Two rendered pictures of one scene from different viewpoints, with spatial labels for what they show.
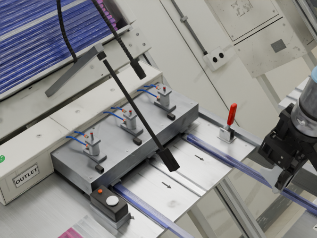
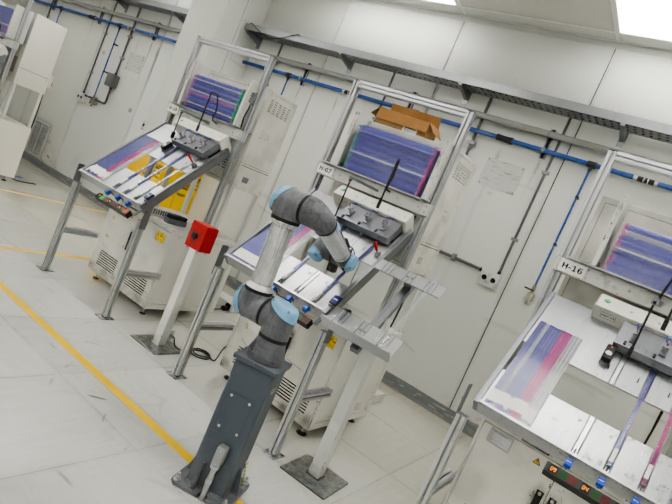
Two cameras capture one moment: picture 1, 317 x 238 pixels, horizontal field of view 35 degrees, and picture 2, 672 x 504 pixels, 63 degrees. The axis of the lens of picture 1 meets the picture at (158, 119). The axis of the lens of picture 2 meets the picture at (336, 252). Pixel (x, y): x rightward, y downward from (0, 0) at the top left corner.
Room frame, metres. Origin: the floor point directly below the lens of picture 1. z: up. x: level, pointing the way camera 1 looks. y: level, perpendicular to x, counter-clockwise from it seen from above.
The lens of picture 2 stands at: (-0.23, -2.48, 1.23)
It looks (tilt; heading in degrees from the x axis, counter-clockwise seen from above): 5 degrees down; 64
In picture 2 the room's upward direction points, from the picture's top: 23 degrees clockwise
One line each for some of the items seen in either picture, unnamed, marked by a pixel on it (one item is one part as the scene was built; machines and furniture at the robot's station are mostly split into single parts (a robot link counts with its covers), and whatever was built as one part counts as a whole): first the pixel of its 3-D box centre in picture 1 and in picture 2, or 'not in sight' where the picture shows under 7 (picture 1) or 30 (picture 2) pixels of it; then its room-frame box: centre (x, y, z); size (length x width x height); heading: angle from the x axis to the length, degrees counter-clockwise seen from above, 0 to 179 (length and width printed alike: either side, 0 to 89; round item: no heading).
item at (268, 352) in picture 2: not in sight; (269, 346); (0.58, -0.62, 0.60); 0.15 x 0.15 x 0.10
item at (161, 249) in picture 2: not in sight; (162, 211); (0.33, 1.43, 0.66); 1.01 x 0.73 x 1.31; 33
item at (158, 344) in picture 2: not in sight; (181, 285); (0.47, 0.67, 0.39); 0.24 x 0.24 x 0.78; 33
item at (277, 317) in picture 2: not in sight; (279, 318); (0.58, -0.61, 0.72); 0.13 x 0.12 x 0.14; 129
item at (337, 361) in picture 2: not in sight; (310, 353); (1.25, 0.32, 0.31); 0.70 x 0.65 x 0.62; 123
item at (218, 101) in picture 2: not in sight; (198, 178); (0.49, 1.55, 0.95); 1.35 x 0.82 x 1.90; 33
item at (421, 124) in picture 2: not in sight; (417, 123); (1.38, 0.46, 1.82); 0.68 x 0.30 x 0.20; 123
